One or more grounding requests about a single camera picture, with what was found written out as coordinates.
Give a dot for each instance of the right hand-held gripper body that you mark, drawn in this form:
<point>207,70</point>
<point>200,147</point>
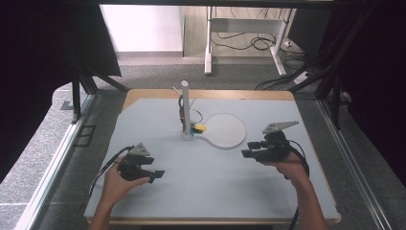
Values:
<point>274,147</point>

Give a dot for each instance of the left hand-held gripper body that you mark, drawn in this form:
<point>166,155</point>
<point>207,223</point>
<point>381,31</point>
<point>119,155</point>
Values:
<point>132,167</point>

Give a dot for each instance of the white key stand round base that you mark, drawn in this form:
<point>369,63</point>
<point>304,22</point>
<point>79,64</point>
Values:
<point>225,131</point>

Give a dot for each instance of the person's left hand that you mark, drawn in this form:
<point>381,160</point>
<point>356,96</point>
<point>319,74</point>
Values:
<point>116,185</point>

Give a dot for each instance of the person's right hand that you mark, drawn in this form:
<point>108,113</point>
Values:
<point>287,167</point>

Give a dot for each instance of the light grey table mat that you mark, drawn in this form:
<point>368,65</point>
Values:
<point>207,185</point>

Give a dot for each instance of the white power strip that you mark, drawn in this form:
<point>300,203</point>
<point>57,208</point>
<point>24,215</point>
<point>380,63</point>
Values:
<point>302,77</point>

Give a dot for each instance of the black metal stand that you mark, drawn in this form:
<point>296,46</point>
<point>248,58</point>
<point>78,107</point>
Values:
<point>76,96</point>
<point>335,89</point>

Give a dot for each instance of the black curtain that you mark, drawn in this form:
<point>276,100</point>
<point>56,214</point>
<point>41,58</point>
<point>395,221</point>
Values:
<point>376,80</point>
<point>35,80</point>

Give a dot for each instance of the aluminium rail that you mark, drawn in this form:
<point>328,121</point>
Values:
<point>54,169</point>
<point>354,166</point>

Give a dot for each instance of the white desk frame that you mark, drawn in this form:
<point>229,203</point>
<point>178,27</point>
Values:
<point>209,44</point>

